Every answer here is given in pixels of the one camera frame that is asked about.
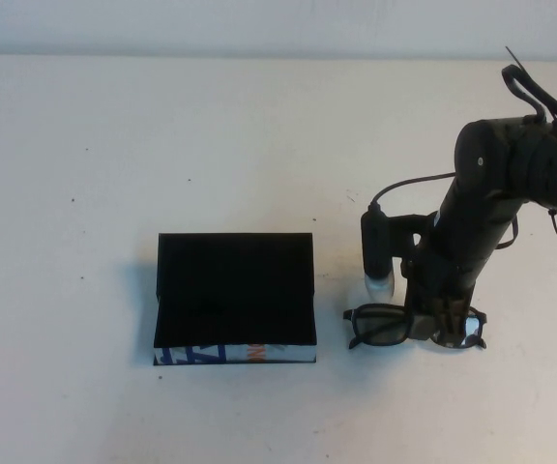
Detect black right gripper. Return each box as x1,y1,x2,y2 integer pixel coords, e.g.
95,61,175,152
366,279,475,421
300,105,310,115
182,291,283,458
403,178,522,345

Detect black framed glasses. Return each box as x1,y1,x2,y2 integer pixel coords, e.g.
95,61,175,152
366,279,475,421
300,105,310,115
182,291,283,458
341,303,488,351

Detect black glasses case box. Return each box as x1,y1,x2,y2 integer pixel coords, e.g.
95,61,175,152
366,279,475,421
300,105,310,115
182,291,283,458
153,232,318,367

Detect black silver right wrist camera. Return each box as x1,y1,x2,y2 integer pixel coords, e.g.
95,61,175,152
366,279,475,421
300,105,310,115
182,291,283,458
361,205,398,299

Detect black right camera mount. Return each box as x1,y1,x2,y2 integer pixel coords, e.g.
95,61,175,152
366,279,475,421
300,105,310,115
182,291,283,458
388,212,442,279

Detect black flat strap loop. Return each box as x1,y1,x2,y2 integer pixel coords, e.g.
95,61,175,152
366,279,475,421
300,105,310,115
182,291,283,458
494,216,520,251

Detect thin black camera cable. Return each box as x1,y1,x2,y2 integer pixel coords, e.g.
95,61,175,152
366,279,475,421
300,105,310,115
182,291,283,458
369,171,458,209

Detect thick black cable loop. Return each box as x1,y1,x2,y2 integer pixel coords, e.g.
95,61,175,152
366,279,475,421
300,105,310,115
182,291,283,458
500,64,557,125

